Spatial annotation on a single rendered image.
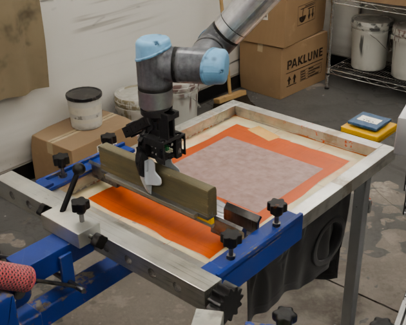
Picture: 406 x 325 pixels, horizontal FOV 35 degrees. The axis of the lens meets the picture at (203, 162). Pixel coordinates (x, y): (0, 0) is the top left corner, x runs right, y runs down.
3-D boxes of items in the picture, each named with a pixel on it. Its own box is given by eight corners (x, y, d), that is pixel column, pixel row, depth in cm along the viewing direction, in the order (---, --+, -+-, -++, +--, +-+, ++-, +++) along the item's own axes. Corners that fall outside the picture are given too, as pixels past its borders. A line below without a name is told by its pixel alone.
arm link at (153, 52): (169, 44, 128) (128, 42, 130) (171, 95, 133) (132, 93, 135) (178, 33, 135) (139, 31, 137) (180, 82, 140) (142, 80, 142)
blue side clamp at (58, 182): (124, 162, 185) (122, 140, 181) (136, 167, 182) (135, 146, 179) (38, 204, 165) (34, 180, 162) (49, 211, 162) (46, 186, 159)
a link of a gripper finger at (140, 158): (138, 178, 144) (141, 141, 141) (134, 177, 145) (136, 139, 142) (153, 174, 147) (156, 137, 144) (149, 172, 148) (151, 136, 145)
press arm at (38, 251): (77, 240, 141) (74, 221, 138) (94, 251, 137) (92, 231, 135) (8, 278, 129) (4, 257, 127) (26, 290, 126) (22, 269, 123)
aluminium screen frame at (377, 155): (232, 109, 216) (232, 99, 214) (394, 159, 181) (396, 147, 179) (38, 202, 163) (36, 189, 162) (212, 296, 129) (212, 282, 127)
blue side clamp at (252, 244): (283, 231, 152) (285, 205, 148) (301, 238, 149) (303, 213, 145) (200, 293, 132) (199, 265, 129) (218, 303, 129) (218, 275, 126)
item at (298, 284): (319, 252, 198) (327, 158, 183) (344, 263, 192) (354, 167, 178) (224, 331, 167) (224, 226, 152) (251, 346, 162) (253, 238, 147)
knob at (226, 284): (220, 298, 124) (220, 267, 121) (243, 311, 121) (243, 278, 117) (194, 318, 119) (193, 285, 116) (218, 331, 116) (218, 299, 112)
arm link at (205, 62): (232, 38, 137) (182, 36, 139) (223, 54, 127) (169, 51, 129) (232, 73, 140) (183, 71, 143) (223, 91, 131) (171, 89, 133)
